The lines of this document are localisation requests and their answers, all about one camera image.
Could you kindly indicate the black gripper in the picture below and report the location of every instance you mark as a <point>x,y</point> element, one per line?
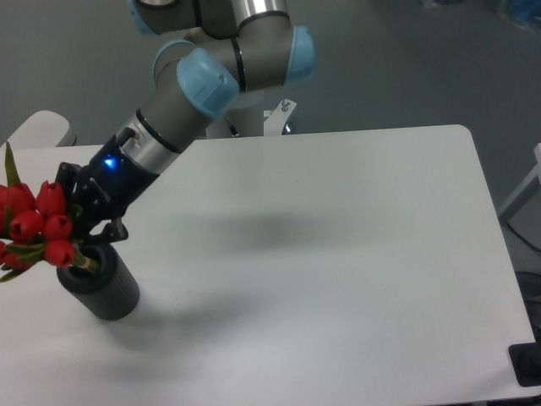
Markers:
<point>104,189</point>

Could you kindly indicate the red tulip bouquet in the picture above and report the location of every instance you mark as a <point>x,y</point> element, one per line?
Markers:
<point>38,228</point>

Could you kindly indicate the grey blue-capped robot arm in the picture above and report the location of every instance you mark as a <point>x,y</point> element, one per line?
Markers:
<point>247,46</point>

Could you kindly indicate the dark grey ribbed vase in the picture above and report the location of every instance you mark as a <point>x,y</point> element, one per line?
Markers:
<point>112,293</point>

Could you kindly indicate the white chair armrest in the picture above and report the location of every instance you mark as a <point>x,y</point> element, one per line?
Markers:
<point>43,129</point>

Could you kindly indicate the blue items plastic bag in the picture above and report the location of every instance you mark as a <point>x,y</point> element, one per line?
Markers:
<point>524,14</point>

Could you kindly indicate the white furniture frame right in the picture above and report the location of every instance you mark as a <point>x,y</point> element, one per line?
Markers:
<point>522,193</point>

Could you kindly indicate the black cable grommet box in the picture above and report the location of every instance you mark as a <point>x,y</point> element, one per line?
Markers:
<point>525,359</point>

